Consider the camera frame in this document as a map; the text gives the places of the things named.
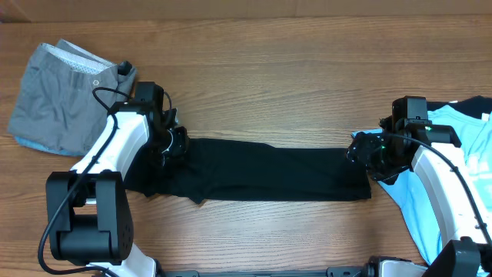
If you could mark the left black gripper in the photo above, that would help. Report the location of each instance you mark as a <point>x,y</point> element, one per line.
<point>180,148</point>

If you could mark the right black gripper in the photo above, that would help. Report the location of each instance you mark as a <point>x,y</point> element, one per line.
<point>361,151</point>

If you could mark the black t-shirt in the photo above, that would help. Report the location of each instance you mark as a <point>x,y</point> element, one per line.
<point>247,171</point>

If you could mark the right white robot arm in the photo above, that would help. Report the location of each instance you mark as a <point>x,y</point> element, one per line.
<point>433,153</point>

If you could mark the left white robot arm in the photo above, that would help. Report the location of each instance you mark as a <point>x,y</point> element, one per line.
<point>89,219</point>

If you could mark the light blue t-shirt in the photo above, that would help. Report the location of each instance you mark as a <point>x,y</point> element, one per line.
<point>474,133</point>

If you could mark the black garment under blue shirt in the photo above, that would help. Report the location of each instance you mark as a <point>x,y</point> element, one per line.
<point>474,107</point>

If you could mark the grey folded shorts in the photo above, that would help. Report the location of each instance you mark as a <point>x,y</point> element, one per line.
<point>62,94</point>

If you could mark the light blue cloth under shorts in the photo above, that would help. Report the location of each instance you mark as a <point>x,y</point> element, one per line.
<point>42,148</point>

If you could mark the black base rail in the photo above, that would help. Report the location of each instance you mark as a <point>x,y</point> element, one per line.
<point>347,271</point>

